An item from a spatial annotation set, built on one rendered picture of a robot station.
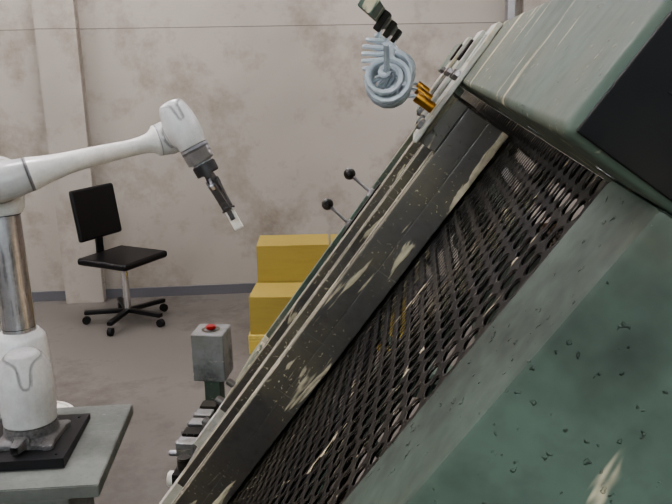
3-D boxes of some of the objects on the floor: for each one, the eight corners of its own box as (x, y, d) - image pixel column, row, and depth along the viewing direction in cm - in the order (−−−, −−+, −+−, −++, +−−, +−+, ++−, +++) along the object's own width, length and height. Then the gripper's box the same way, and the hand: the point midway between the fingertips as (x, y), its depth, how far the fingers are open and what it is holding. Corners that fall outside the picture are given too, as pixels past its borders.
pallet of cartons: (251, 318, 553) (247, 235, 537) (399, 311, 562) (400, 229, 546) (248, 359, 477) (243, 263, 461) (419, 350, 486) (420, 256, 470)
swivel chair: (176, 306, 585) (167, 180, 560) (162, 335, 523) (151, 195, 497) (94, 309, 582) (81, 183, 557) (71, 338, 519) (54, 198, 494)
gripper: (210, 158, 223) (248, 226, 228) (215, 155, 236) (251, 220, 241) (188, 170, 224) (226, 237, 229) (195, 166, 237) (231, 230, 241)
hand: (234, 219), depth 234 cm, fingers closed
